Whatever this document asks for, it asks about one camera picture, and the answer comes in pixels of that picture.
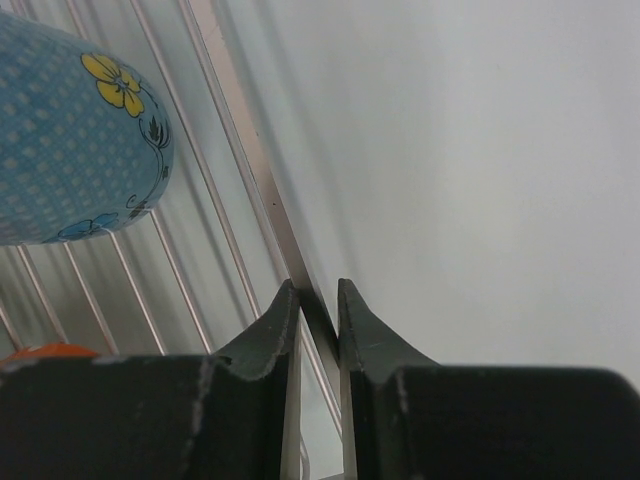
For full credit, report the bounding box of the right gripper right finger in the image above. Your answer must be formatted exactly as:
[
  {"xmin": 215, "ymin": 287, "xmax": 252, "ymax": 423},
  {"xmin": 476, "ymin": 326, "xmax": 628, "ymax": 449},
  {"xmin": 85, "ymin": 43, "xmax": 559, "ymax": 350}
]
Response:
[{"xmin": 338, "ymin": 279, "xmax": 639, "ymax": 479}]

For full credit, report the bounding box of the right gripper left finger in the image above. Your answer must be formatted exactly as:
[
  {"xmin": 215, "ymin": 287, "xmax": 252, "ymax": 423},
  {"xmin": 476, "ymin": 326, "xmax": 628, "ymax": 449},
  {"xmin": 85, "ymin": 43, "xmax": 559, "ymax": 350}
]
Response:
[{"xmin": 1, "ymin": 282, "xmax": 300, "ymax": 479}]

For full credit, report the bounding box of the metal wire dish rack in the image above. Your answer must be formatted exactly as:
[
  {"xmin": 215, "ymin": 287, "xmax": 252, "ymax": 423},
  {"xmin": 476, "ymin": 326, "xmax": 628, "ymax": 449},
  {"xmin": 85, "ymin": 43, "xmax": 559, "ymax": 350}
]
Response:
[{"xmin": 1, "ymin": 1, "xmax": 324, "ymax": 479}]

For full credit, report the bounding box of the orange cup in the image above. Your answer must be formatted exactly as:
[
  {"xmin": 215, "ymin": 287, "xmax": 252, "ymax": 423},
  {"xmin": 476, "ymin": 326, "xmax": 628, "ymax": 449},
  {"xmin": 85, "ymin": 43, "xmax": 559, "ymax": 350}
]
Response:
[{"xmin": 1, "ymin": 343, "xmax": 99, "ymax": 365}]

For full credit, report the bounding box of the blue floral cup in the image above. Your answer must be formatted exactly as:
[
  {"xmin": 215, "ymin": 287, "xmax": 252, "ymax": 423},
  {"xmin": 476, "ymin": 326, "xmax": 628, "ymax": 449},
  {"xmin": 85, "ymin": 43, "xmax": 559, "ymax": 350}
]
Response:
[{"xmin": 1, "ymin": 12, "xmax": 174, "ymax": 246}]

